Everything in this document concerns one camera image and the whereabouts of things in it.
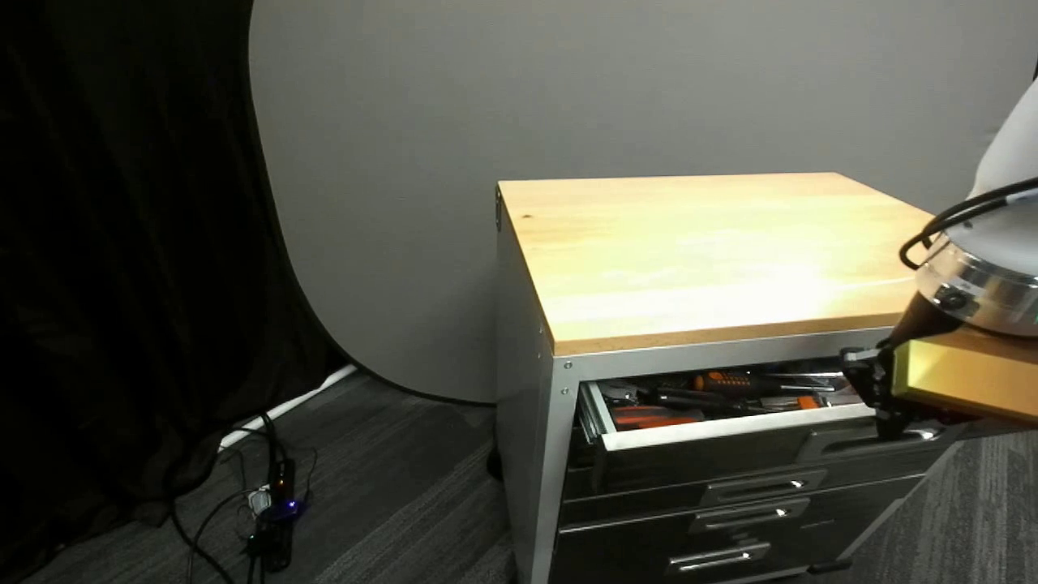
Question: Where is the grey metal tool cabinet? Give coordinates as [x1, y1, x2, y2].
[498, 173, 1027, 584]

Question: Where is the black curtain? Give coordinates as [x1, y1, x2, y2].
[0, 0, 344, 584]

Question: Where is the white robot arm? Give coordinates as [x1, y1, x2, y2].
[842, 79, 1038, 438]

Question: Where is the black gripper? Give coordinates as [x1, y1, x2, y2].
[840, 294, 961, 438]

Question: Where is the grey round partition panel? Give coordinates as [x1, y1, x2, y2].
[251, 0, 1038, 401]

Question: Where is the grey tool drawer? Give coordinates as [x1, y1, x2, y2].
[578, 360, 873, 453]

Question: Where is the black power strip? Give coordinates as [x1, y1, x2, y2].
[246, 458, 305, 576]

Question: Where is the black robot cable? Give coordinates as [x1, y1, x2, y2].
[894, 176, 1038, 272]

